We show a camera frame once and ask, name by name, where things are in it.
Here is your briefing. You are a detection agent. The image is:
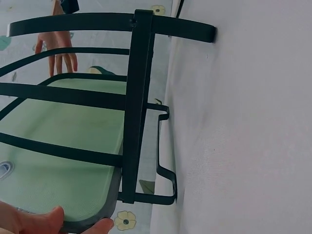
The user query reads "person's left hand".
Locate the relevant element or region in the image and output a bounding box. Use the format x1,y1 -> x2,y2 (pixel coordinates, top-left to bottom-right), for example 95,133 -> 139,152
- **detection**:
0,201 -> 115,234

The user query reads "person's right hand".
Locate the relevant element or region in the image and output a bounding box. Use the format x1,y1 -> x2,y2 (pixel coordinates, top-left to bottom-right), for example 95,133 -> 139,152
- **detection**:
35,30 -> 78,77

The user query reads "green board with grey edge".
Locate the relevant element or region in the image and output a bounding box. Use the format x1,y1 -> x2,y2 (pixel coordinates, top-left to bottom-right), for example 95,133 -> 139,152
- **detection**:
0,78 -> 127,234

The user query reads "black metal rack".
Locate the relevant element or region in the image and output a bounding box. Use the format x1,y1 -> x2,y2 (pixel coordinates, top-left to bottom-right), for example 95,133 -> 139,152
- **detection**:
0,9 -> 217,205

